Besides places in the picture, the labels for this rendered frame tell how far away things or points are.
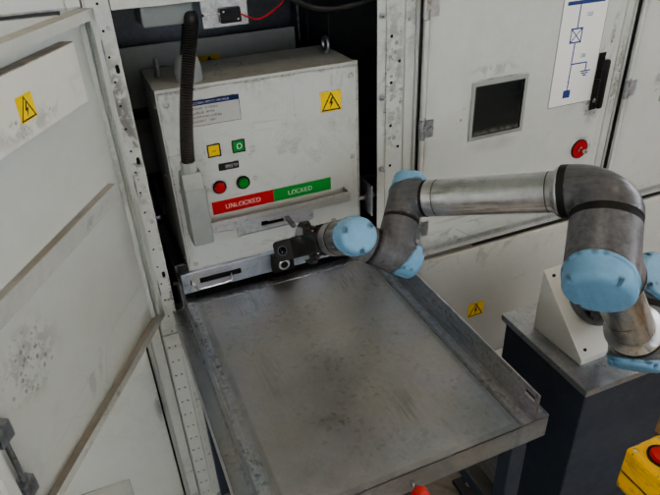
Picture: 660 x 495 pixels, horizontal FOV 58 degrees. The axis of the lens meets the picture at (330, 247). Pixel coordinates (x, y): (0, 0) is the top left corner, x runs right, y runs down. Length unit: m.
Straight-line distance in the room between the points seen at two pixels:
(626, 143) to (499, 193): 1.02
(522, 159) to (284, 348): 0.90
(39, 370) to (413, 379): 0.73
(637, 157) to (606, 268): 1.21
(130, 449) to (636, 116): 1.80
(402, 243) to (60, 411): 0.72
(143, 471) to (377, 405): 0.87
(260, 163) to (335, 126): 0.21
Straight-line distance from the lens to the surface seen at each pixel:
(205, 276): 1.58
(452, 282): 1.89
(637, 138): 2.14
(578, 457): 1.72
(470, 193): 1.15
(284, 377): 1.33
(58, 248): 1.16
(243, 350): 1.41
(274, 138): 1.48
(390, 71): 1.51
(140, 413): 1.75
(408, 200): 1.21
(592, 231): 1.03
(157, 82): 1.47
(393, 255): 1.17
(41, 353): 1.17
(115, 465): 1.86
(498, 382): 1.33
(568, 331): 1.56
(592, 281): 1.00
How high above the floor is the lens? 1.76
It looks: 31 degrees down
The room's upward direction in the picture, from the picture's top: 3 degrees counter-clockwise
